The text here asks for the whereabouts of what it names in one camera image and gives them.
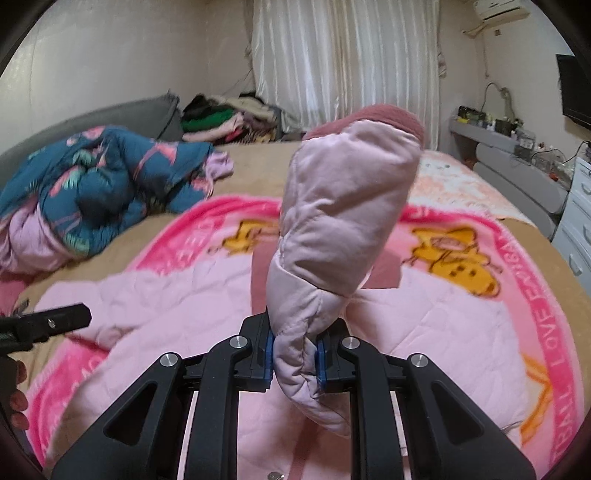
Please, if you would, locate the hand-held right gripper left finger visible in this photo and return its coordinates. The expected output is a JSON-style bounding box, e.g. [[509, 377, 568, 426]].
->
[[51, 314, 274, 480]]

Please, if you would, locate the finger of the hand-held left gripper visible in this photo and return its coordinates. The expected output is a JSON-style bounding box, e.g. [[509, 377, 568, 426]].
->
[[0, 302, 92, 357]]

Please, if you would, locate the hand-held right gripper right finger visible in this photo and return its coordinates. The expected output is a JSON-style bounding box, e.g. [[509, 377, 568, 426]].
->
[[316, 319, 539, 480]]

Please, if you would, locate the pink quilted jacket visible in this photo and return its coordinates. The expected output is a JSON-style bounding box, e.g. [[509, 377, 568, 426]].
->
[[34, 104, 529, 480]]

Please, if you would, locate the pile of mixed clothes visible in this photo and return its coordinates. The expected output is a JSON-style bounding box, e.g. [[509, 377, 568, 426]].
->
[[181, 91, 305, 145]]

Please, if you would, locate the person's left hand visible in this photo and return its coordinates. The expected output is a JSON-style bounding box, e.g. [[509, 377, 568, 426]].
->
[[9, 360, 29, 430]]

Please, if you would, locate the blue floral garment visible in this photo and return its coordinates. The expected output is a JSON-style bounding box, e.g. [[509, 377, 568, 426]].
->
[[0, 126, 234, 273]]

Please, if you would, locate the pink printed blanket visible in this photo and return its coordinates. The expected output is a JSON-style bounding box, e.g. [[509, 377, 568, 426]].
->
[[25, 194, 578, 467]]

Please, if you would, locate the tan bed sheet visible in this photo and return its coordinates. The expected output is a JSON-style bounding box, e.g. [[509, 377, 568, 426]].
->
[[0, 138, 573, 324]]

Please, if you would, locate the grey pillow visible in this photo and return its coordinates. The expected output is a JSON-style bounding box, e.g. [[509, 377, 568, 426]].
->
[[0, 95, 183, 190]]

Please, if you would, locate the pale floral sheet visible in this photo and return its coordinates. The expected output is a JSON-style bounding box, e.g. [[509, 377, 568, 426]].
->
[[409, 150, 536, 227]]

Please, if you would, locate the grey shelf unit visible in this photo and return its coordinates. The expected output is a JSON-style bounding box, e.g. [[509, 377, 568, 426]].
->
[[450, 115, 571, 241]]

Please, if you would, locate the white drawer cabinet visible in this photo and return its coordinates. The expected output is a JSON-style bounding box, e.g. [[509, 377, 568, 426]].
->
[[551, 157, 591, 278]]

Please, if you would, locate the cluster of small gadgets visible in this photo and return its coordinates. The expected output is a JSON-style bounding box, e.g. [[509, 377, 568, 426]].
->
[[457, 105, 573, 178]]

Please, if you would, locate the white curtain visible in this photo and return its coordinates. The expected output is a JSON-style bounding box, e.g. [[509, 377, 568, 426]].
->
[[252, 0, 448, 139]]

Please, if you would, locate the white gooseneck holder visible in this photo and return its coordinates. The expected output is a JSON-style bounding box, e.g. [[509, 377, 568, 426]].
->
[[482, 82, 514, 121]]

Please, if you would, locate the black television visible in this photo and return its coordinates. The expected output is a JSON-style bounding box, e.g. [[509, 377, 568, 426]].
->
[[555, 54, 591, 132]]

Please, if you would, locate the white air conditioner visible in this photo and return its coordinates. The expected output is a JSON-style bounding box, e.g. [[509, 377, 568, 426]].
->
[[475, 0, 532, 21]]

